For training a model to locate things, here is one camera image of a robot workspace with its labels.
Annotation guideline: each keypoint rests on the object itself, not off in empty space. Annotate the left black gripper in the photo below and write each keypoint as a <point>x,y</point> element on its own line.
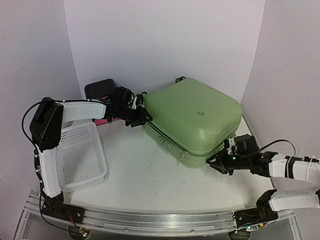
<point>140,120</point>

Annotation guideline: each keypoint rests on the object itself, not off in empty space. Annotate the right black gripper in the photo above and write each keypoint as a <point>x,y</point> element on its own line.
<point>222,160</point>

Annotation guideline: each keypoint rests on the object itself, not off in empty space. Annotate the green hard-shell suitcase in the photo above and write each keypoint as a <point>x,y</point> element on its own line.
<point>191,120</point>

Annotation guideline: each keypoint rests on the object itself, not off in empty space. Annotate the white perforated plastic basket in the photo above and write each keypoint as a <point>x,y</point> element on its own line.
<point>81,161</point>

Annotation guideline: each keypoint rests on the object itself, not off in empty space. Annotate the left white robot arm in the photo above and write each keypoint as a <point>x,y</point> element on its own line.
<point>47,124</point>

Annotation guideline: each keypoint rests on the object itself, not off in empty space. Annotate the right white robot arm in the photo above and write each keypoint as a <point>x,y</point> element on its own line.
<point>274,165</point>

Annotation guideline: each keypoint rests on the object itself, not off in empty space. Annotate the black pink drawer organizer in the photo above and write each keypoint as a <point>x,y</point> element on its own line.
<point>100,90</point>

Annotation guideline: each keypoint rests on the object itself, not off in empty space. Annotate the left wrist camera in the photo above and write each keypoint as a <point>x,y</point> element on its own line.
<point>123,96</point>

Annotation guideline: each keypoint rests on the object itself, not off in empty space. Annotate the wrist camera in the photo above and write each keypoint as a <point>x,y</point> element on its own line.
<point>241,145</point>
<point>123,96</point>

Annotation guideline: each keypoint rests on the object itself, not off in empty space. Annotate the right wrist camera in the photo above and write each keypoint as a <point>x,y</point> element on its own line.
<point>241,145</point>

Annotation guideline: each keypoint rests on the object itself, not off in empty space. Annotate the aluminium front rail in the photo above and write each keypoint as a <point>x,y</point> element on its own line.
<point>164,224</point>

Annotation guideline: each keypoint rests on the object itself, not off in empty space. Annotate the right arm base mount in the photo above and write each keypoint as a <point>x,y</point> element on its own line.
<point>260,214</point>

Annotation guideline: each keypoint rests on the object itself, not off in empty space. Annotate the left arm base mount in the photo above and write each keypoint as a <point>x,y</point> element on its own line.
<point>62,212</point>

